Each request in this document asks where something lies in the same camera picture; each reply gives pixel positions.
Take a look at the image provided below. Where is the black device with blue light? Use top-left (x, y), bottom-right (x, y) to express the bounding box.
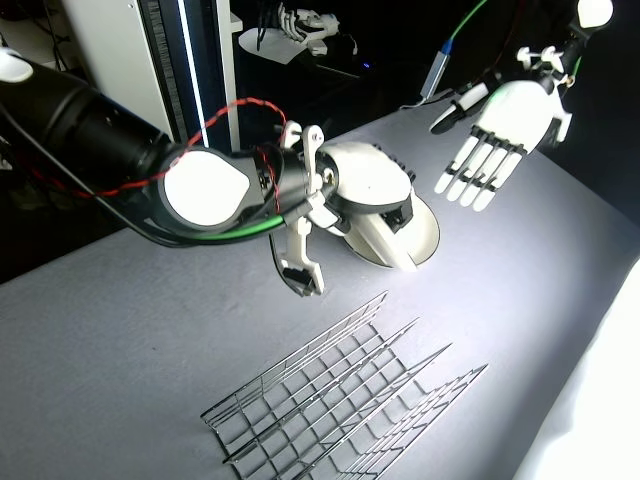
top-left (314, 58), bottom-right (376, 80)

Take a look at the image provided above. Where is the silver wire dish rack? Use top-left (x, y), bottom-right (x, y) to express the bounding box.
top-left (199, 289), bottom-right (490, 480)

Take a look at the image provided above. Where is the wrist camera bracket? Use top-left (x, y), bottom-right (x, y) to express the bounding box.
top-left (269, 219), bottom-right (326, 297)
top-left (547, 112), bottom-right (574, 150)

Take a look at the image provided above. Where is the hanging green cable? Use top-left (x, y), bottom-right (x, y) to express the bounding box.
top-left (444, 0), bottom-right (489, 54)

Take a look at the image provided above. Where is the white stand under spare hand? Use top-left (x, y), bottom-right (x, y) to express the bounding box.
top-left (238, 27), bottom-right (329, 65)

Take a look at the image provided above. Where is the white plate with leaf print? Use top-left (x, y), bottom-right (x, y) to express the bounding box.
top-left (342, 197), bottom-right (441, 271)

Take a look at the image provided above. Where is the spare white skeletal hand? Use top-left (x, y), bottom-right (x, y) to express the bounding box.
top-left (274, 2), bottom-right (341, 49)

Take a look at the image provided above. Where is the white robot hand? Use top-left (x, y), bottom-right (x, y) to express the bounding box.
top-left (319, 142), bottom-right (419, 274)
top-left (429, 79), bottom-right (564, 214)

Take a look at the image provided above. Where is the white cabinet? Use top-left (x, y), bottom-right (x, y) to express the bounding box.
top-left (62, 0), bottom-right (241, 151)

